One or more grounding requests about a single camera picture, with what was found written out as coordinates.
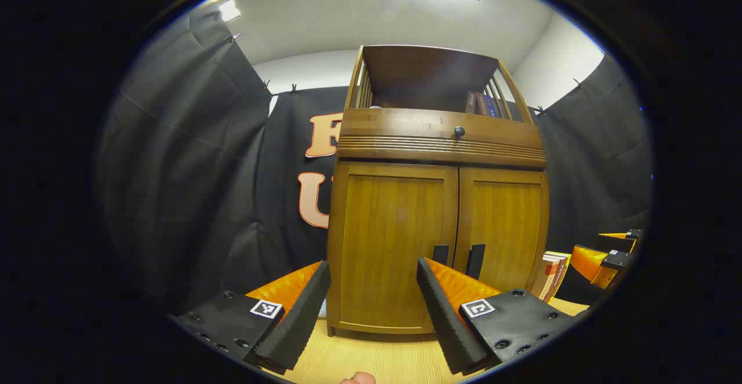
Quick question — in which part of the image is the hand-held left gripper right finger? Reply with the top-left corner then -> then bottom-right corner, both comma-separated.
416,258 -> 580,376

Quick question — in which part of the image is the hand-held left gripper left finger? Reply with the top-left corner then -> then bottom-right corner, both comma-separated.
168,260 -> 332,375

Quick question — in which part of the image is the wooden cabinet door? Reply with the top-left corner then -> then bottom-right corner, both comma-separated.
336,162 -> 459,334
453,166 -> 548,299

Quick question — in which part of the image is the wooden double-door shoe cabinet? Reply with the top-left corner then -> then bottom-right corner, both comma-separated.
326,45 -> 550,338

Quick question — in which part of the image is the wooden cabinet drawer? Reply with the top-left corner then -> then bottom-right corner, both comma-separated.
338,108 -> 546,168

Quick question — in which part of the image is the red and white book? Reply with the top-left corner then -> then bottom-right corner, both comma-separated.
530,252 -> 572,303

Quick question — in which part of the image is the black backdrop cloth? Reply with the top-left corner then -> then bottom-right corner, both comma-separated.
99,4 -> 653,315

